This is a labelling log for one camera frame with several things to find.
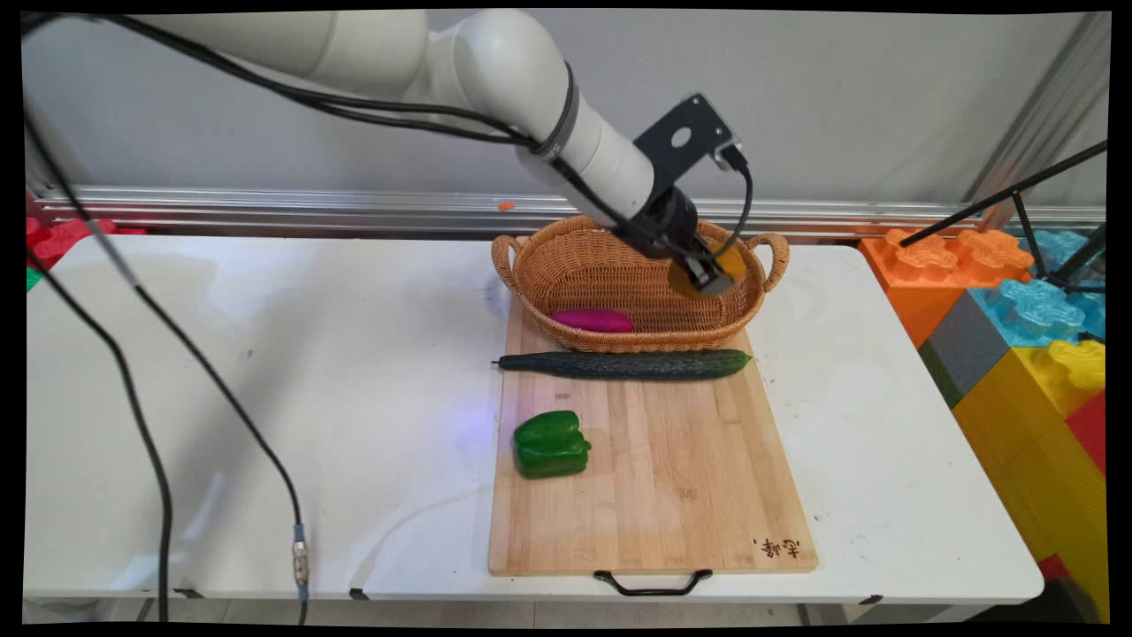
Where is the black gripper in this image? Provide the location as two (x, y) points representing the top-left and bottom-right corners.
(616, 184), (736, 296)

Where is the woven wicker basket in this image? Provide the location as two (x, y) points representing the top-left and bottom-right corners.
(492, 214), (792, 354)

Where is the dark green cucumber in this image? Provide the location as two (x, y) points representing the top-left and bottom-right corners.
(493, 349), (754, 382)

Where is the purple sweet potato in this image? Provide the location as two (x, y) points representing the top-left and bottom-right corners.
(551, 307), (636, 334)

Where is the orange toy building block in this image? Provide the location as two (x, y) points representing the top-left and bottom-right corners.
(859, 227), (1036, 349)

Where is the bamboo cutting board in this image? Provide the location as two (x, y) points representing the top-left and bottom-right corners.
(488, 296), (820, 577)

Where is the green bell pepper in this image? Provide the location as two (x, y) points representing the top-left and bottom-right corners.
(514, 410), (593, 480)

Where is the grey toy building block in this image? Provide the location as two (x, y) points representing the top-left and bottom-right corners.
(918, 290), (1011, 410)

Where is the blue toy building block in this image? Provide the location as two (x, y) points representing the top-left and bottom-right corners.
(968, 229), (1108, 351)

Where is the black tripod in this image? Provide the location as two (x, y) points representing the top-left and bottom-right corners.
(899, 141), (1109, 297)

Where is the yellow toy building block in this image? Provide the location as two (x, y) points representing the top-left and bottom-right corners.
(952, 340), (1110, 622)

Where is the red toy building block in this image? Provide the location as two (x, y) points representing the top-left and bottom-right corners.
(1064, 392), (1108, 479)

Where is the red foam block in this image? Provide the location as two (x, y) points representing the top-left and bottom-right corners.
(26, 215), (148, 272)

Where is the black camera USB cable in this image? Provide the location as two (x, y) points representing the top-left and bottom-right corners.
(716, 146), (755, 262)

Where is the black cutting board handle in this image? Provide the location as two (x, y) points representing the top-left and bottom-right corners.
(593, 568), (715, 597)

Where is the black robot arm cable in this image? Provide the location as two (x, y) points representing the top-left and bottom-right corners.
(22, 11), (662, 250)

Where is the aluminium rail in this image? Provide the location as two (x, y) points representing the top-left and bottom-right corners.
(34, 185), (1108, 240)

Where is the black cable with metal connector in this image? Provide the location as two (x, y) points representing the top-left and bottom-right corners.
(23, 106), (312, 625)

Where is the plain black hanging cable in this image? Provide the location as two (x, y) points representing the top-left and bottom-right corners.
(25, 248), (174, 624)

